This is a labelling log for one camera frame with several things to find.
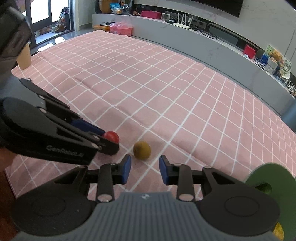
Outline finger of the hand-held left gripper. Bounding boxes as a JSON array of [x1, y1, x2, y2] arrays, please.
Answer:
[[36, 105, 120, 156], [20, 78, 106, 137]]

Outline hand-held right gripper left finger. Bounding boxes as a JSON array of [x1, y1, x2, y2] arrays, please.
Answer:
[[54, 154, 132, 202]]

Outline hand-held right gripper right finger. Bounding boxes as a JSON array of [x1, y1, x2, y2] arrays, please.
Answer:
[[159, 154, 247, 202]]

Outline red tomato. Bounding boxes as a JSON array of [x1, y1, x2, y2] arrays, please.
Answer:
[[102, 131, 120, 144]]

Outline small brown longan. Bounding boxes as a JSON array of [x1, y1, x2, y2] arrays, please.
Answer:
[[133, 141, 152, 160]]

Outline green cucumber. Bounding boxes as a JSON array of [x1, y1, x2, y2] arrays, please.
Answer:
[[254, 183, 273, 195]]

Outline green colander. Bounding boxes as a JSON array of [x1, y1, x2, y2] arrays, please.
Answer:
[[245, 163, 296, 241]]

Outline yellow-green guava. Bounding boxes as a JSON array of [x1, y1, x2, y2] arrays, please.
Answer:
[[273, 222, 285, 241]]

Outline beige paper cup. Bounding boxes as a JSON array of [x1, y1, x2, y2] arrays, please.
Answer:
[[16, 43, 31, 70]]

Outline person's left leg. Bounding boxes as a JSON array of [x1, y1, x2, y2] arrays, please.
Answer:
[[0, 171, 18, 234]]

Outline pink checked blanket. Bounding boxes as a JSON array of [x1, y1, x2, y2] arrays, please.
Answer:
[[5, 29, 296, 209]]

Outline pink storage box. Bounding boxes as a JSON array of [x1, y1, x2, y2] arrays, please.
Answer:
[[109, 21, 133, 37]]

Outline brown vase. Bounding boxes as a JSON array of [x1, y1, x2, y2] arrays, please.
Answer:
[[99, 0, 112, 14]]

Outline blue snack bag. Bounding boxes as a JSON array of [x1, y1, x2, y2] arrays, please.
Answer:
[[109, 3, 122, 14]]

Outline flat pink box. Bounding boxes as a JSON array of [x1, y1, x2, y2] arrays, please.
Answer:
[[141, 10, 162, 19]]

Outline marble television console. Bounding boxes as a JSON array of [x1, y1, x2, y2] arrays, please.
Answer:
[[92, 13, 296, 114]]

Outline white router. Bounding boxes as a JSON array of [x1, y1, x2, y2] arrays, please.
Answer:
[[172, 13, 192, 29]]

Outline red box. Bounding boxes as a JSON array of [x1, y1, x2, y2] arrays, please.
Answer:
[[243, 45, 258, 58]]

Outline black and white figurines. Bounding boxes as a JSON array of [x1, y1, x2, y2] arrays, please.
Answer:
[[287, 80, 296, 96]]

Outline teddy bear bouquet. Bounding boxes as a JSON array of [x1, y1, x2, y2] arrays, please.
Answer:
[[266, 51, 284, 75]]

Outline picture calendar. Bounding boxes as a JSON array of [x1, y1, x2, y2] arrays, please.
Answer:
[[260, 44, 292, 70]]

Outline wall television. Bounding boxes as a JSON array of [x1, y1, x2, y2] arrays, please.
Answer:
[[190, 0, 244, 18]]

